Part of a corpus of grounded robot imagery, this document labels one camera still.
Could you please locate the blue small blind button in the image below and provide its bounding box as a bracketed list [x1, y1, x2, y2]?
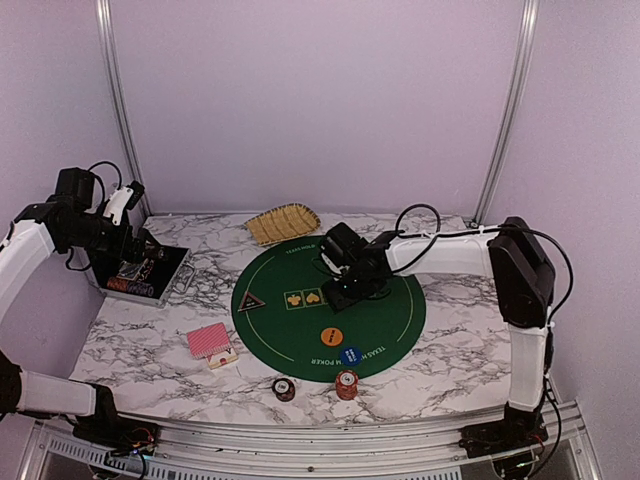
[339, 346, 363, 367]

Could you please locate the triangular all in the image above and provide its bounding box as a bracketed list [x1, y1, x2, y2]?
[238, 291, 266, 312]

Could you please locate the right aluminium frame post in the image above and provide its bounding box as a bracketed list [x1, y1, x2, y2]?
[471, 0, 540, 224]

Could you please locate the red poker chip stack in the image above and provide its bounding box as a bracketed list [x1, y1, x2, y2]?
[335, 370, 359, 400]

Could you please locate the ace card box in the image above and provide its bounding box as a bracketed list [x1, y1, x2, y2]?
[206, 347, 238, 369]

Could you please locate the black poker chip stack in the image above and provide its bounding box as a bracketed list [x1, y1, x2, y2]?
[272, 378, 295, 402]

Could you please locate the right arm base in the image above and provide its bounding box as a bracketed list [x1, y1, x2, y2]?
[458, 404, 549, 458]

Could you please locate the aluminium frame post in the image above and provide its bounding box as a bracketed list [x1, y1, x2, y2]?
[471, 0, 540, 224]
[94, 0, 153, 217]

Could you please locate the left aluminium frame post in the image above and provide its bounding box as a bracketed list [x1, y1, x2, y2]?
[94, 0, 153, 217]

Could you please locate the blue boxed card deck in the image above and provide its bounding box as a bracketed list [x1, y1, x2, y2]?
[116, 259, 149, 281]

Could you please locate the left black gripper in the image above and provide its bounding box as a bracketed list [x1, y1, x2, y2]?
[63, 214, 159, 264]

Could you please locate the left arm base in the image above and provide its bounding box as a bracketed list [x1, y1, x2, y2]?
[73, 384, 160, 454]

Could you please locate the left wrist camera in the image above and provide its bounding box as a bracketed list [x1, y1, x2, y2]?
[102, 181, 145, 226]

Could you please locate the woven bamboo tray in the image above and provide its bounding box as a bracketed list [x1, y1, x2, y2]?
[245, 203, 321, 246]

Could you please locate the aluminium poker case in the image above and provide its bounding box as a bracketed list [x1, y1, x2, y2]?
[88, 225, 197, 307]

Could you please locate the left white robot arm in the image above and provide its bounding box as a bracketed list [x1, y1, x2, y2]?
[1, 201, 167, 445]

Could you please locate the red backed card deck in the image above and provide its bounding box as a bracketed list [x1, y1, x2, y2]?
[187, 322, 231, 359]

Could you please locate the green round poker mat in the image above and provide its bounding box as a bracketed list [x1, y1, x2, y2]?
[231, 236, 427, 383]

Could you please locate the orange purple chip row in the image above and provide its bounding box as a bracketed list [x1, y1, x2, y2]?
[107, 277, 154, 297]

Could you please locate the front aluminium rail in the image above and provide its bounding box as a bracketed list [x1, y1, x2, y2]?
[16, 402, 602, 479]

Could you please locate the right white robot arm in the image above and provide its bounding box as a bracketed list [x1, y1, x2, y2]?
[318, 216, 556, 448]

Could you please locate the orange big blind button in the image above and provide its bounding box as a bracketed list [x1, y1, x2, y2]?
[320, 327, 344, 347]

